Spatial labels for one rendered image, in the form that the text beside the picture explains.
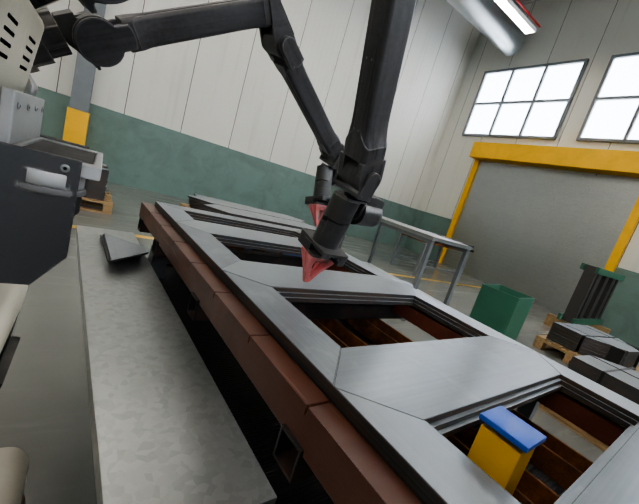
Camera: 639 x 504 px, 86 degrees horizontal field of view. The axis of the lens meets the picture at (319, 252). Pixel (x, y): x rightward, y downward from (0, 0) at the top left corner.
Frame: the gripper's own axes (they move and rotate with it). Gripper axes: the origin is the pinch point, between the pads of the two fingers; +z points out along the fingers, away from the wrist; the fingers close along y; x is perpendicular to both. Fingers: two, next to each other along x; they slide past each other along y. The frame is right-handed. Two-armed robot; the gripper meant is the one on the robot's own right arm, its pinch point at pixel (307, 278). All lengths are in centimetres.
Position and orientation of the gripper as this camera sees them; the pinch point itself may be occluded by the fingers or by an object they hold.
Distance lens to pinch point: 73.5
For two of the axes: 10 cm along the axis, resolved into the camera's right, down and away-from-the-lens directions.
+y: -4.7, -5.3, 7.0
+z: -4.2, 8.4, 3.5
